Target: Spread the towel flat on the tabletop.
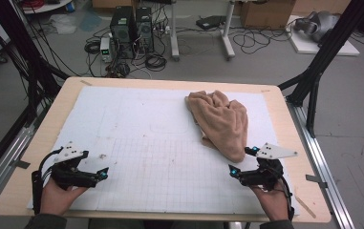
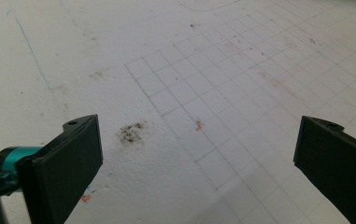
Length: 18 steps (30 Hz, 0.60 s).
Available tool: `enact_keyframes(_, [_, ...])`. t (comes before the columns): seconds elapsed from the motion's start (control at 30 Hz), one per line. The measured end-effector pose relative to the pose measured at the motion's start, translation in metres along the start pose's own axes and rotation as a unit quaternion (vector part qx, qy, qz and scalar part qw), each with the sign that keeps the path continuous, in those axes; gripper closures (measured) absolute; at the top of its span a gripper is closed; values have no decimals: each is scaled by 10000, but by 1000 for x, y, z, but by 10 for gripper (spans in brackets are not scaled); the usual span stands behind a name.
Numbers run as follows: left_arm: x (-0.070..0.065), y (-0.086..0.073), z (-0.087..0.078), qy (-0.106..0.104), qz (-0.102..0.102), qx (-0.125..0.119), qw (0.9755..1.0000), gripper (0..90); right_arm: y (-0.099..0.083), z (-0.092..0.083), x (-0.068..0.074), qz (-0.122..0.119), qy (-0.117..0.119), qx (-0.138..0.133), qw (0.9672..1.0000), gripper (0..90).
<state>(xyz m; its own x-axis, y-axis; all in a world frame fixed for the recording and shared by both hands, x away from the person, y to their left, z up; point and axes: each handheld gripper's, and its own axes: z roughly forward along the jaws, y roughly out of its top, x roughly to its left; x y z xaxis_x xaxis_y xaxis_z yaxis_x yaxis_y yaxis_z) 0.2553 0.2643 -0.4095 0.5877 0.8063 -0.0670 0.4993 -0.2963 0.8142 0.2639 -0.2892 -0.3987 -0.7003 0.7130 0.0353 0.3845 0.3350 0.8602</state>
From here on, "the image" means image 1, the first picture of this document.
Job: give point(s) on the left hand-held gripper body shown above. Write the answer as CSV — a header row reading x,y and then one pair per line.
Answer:
x,y
69,176

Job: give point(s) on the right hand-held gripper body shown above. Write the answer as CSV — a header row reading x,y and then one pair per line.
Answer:
x,y
265,176

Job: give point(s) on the beige terry towel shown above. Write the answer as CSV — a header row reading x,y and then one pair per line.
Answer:
x,y
221,124

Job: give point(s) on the person's left hand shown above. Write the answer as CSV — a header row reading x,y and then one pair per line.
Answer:
x,y
55,200

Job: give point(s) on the person's right hand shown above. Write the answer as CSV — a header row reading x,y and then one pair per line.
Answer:
x,y
275,203

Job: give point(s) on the grey tape strip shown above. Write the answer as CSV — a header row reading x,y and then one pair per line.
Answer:
x,y
22,164
316,179

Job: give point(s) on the thin wooden strip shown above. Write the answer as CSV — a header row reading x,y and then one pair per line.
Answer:
x,y
305,206

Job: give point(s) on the white power supply unit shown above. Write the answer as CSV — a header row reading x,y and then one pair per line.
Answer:
x,y
106,49

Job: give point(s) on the white floor board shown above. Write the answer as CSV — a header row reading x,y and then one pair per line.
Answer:
x,y
307,47

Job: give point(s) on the white table leg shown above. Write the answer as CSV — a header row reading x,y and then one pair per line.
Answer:
x,y
174,31
228,31

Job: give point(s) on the large black computer tower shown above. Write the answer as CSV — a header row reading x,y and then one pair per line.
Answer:
x,y
122,28

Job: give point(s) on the clear plastic bag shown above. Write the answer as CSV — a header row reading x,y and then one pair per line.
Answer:
x,y
62,24

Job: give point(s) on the flat black device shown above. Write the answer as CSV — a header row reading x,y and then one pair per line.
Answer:
x,y
210,22

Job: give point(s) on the large cardboard box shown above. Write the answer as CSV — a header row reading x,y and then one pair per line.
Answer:
x,y
267,14

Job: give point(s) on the slim black computer tower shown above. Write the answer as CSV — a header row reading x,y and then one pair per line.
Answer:
x,y
144,28

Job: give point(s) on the grey rounded machine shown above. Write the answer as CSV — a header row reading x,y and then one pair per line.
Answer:
x,y
321,24

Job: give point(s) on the round white table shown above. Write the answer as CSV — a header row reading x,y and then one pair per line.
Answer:
x,y
47,6

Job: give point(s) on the low cardboard box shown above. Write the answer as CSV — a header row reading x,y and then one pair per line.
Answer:
x,y
112,3

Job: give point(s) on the aluminium rail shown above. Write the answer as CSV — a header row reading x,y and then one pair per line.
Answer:
x,y
316,152
1,165

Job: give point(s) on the black frame stand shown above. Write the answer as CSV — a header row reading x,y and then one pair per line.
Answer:
x,y
20,41
329,47

